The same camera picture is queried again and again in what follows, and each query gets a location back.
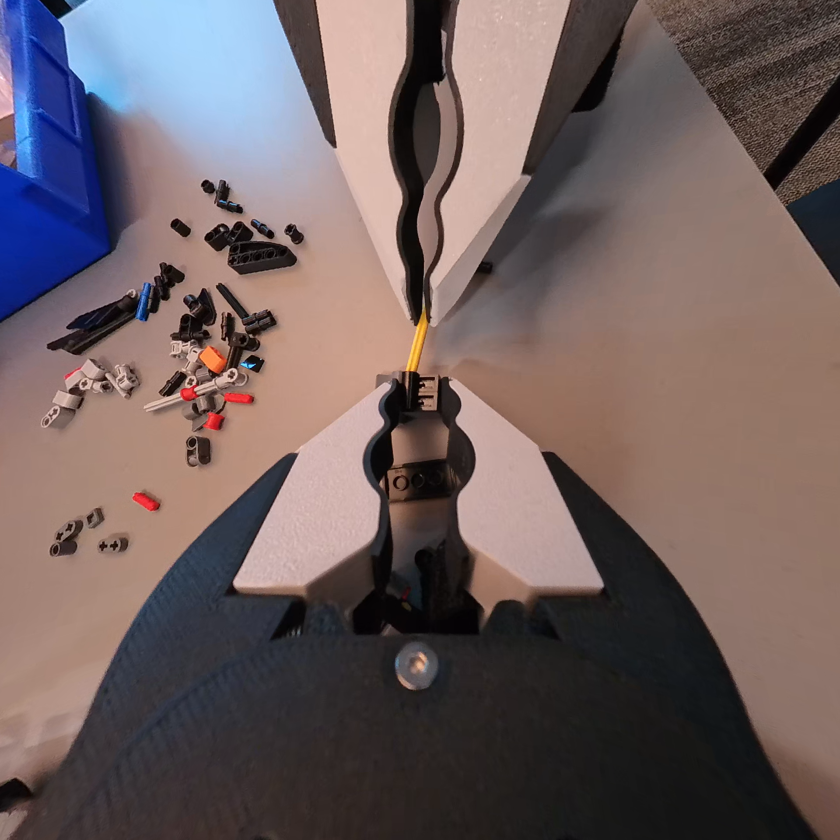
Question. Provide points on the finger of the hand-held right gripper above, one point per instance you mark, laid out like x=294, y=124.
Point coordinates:
x=505, y=98
x=361, y=98

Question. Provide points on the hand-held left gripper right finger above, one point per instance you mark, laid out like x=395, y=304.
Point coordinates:
x=531, y=518

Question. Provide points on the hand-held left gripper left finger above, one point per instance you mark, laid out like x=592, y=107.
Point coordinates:
x=308, y=518

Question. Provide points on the small black lego assembly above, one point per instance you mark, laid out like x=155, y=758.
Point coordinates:
x=405, y=594

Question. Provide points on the grey lego block assembly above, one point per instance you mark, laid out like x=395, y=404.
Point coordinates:
x=420, y=439

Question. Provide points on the yellow lego axle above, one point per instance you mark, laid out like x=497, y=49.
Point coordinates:
x=417, y=344

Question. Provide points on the black lego plate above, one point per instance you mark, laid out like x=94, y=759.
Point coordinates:
x=420, y=482

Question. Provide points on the red lego bush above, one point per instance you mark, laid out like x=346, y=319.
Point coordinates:
x=212, y=421

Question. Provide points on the red lego pin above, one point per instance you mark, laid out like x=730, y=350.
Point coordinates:
x=146, y=501
x=238, y=397

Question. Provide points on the long grey lego axle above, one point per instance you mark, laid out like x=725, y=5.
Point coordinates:
x=190, y=392

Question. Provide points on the orange lego piece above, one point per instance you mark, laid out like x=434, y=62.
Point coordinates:
x=214, y=359

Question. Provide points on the cluster of black lego beams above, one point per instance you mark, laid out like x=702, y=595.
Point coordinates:
x=262, y=256

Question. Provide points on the blue lego beam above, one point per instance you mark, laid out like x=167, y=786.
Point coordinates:
x=144, y=302

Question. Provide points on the pile of black lego pieces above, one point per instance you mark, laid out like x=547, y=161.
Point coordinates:
x=92, y=328

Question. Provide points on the cluster of dark grey connectors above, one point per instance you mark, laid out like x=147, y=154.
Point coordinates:
x=198, y=450

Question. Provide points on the black metal leg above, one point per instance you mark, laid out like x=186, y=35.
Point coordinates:
x=800, y=138

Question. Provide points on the cluster of light grey connectors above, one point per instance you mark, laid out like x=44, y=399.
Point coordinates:
x=65, y=400

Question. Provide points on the person's dark trousers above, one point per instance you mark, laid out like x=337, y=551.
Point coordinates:
x=817, y=229

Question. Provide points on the blue plastic bin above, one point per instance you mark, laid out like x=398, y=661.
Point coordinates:
x=39, y=197

